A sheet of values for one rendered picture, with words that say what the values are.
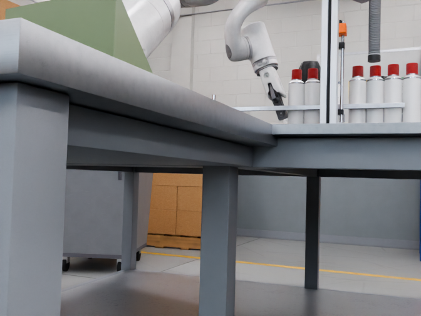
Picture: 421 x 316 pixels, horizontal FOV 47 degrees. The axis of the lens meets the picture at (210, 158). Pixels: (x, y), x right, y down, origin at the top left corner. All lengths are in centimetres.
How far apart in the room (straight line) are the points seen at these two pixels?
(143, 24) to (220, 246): 46
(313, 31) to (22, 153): 599
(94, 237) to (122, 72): 325
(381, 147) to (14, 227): 70
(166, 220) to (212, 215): 403
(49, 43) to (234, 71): 610
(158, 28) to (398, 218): 515
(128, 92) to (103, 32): 33
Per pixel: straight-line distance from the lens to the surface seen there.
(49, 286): 42
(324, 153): 94
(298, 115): 156
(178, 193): 495
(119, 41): 78
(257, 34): 163
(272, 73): 158
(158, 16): 96
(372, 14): 151
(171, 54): 680
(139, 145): 58
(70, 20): 84
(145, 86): 50
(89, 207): 366
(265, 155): 96
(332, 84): 141
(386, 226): 592
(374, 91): 155
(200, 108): 61
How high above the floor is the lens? 72
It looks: 3 degrees up
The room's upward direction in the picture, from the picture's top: 2 degrees clockwise
